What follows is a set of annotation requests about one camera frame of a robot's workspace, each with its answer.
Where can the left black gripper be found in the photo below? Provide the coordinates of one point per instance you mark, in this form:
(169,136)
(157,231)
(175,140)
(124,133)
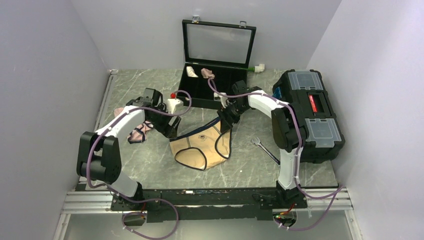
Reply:
(170,131)

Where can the aluminium frame rail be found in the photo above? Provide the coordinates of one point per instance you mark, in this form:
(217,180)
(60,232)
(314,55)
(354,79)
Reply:
(87,202)

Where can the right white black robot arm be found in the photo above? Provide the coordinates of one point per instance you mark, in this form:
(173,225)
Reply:
(285,128)

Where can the green white pipe fitting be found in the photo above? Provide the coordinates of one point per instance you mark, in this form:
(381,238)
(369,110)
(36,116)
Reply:
(257,69)

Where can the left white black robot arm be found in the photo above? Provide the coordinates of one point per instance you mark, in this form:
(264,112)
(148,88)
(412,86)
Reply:
(99,156)

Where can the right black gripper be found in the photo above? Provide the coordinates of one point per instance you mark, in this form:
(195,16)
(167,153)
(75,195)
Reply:
(226,119)

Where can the black compartment storage box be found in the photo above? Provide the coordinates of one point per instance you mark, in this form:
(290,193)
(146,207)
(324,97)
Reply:
(224,48)

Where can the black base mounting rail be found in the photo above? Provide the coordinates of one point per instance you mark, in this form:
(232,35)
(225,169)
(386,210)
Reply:
(259,203)

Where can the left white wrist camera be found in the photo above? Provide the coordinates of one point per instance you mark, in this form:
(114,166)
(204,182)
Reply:
(173,104)

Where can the steel combination wrench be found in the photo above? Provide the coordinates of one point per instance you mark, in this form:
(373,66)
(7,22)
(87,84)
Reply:
(257,142)

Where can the pink underwear navy trim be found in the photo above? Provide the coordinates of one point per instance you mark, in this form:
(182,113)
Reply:
(132,127)

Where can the beige underwear navy trim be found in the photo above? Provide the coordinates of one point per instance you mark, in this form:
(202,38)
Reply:
(204,147)

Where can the black plastic toolbox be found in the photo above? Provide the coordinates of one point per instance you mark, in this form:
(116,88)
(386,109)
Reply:
(306,91)

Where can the rolled white underwear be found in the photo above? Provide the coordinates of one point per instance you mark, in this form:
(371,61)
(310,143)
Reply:
(190,72)

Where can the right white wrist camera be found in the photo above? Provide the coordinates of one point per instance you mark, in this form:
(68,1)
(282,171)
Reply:
(220,98)

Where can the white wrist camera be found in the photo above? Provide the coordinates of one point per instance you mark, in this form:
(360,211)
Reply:
(173,104)
(220,98)

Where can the rolled pink underwear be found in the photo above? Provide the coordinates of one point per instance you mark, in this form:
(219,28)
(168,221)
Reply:
(207,73)

